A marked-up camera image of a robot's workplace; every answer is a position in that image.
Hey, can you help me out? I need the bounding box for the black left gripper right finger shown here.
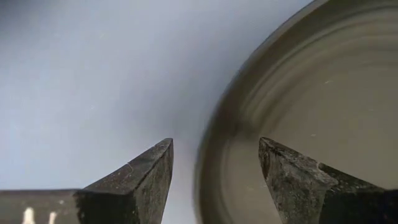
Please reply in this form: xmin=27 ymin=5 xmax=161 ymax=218
xmin=257 ymin=136 xmax=386 ymax=224

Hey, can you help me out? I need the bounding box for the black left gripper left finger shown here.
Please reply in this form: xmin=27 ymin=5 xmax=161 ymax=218
xmin=74 ymin=138 xmax=174 ymax=224

